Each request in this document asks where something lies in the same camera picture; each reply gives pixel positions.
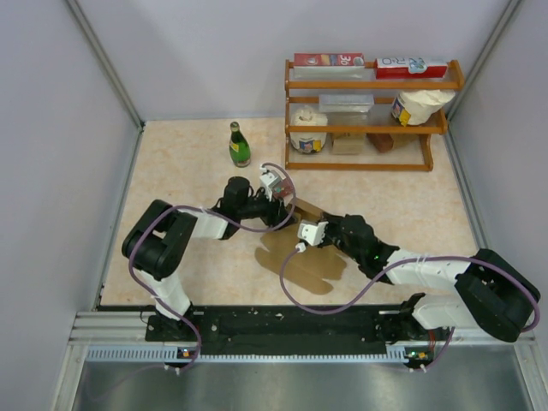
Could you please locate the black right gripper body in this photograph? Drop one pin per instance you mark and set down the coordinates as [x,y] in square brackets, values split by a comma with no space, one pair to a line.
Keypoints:
[333,235]

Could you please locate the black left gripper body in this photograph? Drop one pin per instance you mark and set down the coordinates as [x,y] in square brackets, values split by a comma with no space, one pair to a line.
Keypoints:
[270,217]

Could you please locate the brown cardboard box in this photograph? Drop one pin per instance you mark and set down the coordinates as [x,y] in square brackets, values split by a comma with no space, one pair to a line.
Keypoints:
[310,270]

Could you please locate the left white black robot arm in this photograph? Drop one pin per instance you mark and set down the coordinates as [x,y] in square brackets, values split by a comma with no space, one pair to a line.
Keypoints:
[158,241]

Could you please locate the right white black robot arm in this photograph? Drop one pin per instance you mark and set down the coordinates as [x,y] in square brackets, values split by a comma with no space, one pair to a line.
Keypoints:
[483,291]

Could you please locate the silver foil box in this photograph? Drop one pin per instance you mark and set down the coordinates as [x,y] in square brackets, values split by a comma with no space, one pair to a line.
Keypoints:
[345,103]

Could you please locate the red foil box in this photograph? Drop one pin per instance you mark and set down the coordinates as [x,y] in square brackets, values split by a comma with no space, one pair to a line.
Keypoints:
[328,60]

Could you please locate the red white wrap box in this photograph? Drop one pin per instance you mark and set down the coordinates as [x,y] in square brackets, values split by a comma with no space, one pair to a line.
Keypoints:
[402,68]

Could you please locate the small red packet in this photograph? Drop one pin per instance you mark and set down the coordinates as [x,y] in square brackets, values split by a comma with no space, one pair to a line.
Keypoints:
[283,190]

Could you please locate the green glass bottle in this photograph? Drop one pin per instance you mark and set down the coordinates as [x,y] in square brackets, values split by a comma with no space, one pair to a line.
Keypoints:
[239,148]

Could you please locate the white bag left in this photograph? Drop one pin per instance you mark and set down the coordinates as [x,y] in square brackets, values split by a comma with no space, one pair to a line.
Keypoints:
[308,141]

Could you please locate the tan block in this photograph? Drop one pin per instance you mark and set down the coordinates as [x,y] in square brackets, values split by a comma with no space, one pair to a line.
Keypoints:
[347,144]

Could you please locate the brown red block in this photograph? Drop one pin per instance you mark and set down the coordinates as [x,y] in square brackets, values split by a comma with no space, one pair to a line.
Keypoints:
[382,142]

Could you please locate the wooden shelf rack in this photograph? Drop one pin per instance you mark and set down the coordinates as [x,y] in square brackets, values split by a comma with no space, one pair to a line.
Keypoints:
[413,149]

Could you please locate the large white flour bag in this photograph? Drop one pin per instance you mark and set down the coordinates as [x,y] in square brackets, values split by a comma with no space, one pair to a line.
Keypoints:
[413,108]

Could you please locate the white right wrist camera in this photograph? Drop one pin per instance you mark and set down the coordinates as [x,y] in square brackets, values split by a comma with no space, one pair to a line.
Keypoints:
[310,234]

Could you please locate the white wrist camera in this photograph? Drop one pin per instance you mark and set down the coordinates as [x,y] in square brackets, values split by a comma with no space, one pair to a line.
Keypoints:
[310,234]
[271,182]

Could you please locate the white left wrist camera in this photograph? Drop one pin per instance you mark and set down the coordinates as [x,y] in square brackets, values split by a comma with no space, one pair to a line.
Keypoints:
[271,182]

